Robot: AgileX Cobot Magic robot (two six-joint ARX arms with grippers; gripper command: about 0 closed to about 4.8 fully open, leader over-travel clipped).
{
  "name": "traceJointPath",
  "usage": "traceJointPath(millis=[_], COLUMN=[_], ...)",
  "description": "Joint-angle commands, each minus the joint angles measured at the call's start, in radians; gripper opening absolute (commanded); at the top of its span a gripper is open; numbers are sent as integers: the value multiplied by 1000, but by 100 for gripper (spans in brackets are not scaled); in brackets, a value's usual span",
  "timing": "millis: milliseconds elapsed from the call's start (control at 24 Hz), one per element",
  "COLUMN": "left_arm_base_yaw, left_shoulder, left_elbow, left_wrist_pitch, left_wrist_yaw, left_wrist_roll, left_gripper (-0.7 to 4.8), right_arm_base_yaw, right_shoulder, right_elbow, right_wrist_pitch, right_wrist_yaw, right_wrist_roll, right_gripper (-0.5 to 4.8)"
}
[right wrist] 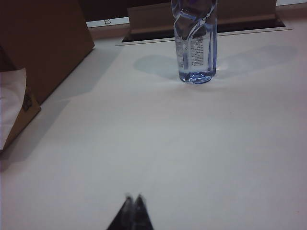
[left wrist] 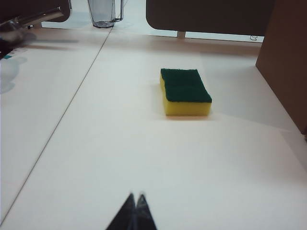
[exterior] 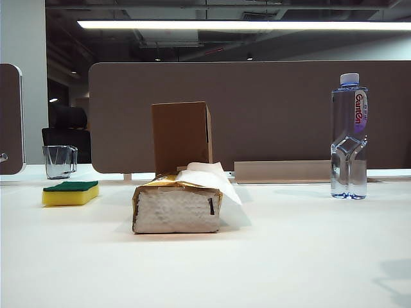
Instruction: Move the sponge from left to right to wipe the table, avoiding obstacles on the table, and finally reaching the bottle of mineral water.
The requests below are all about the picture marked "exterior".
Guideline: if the narrow brown desk partition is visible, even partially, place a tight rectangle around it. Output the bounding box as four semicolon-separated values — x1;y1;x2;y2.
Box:
0;62;26;176

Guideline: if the wide brown desk partition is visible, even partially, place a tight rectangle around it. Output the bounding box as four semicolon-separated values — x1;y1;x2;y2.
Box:
87;60;411;175

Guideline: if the clear glass mug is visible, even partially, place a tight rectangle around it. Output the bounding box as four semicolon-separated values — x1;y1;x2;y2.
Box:
42;144;79;180

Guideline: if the beige desk cable tray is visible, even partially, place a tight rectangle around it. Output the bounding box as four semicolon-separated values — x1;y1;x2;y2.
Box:
234;160;333;185

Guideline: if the black office chair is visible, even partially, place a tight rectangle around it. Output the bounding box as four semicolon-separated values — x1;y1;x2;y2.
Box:
41;104;92;164

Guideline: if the white tissue sheet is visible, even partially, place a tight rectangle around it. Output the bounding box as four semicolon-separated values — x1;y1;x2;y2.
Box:
176;161;253;227

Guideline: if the long ceiling light strip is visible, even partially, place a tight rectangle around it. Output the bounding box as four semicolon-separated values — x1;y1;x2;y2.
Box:
76;19;411;31

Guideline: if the brown cardboard box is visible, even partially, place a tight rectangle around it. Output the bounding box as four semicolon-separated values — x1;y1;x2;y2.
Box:
150;101;214;175

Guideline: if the yellow sponge with green scourer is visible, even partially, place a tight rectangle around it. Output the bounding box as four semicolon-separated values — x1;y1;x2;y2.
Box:
42;180;100;207

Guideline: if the clear plastic water bottle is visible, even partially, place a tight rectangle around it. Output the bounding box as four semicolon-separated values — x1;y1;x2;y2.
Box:
330;72;369;200

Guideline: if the gold wrapped tissue pack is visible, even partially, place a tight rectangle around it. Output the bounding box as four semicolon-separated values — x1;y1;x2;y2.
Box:
130;172;224;234

